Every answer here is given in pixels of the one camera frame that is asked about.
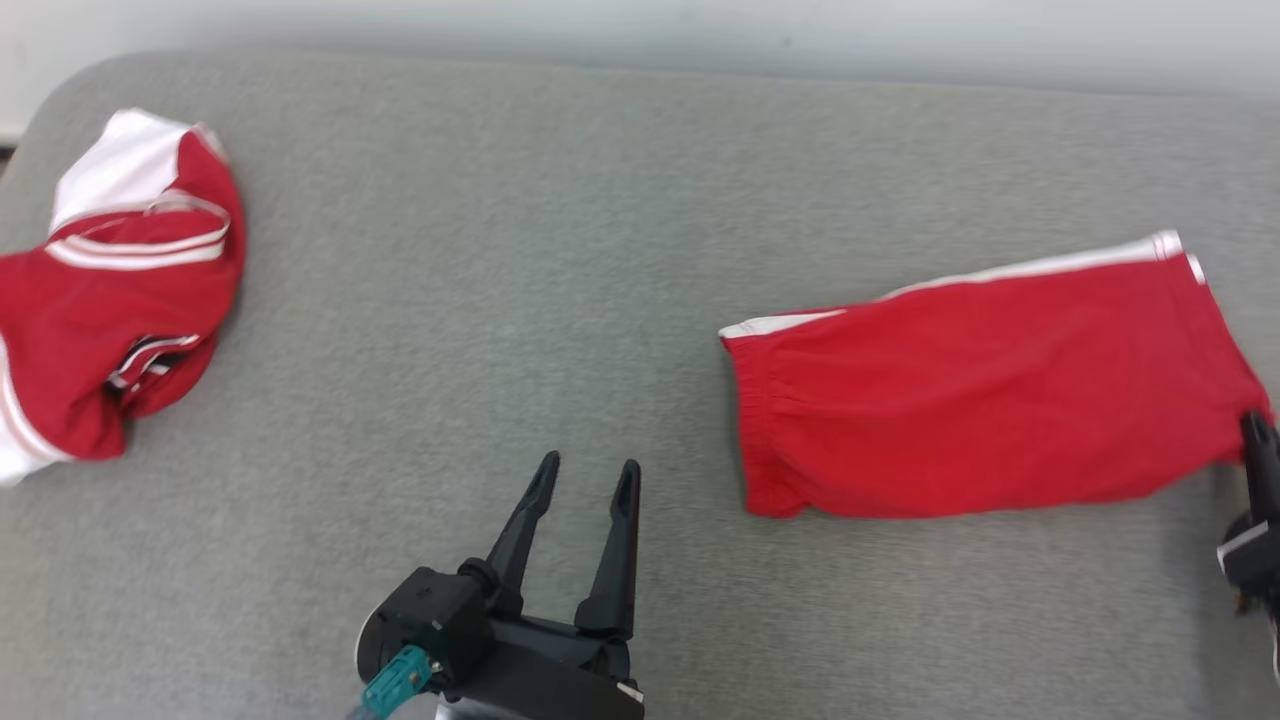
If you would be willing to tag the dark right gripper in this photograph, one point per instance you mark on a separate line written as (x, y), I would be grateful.
(1260, 570)

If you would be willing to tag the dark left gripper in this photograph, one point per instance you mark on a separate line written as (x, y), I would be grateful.
(540, 680)

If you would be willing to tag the red shorts with white stripes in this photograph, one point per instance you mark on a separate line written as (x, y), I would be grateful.
(1000, 390)

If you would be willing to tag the red basketball jersey white sleeves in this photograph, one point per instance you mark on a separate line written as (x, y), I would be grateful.
(110, 320)

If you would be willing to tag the grey fabric sofa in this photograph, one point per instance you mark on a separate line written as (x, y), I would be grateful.
(480, 300)

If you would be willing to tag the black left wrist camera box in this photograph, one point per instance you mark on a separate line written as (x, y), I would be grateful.
(430, 610)

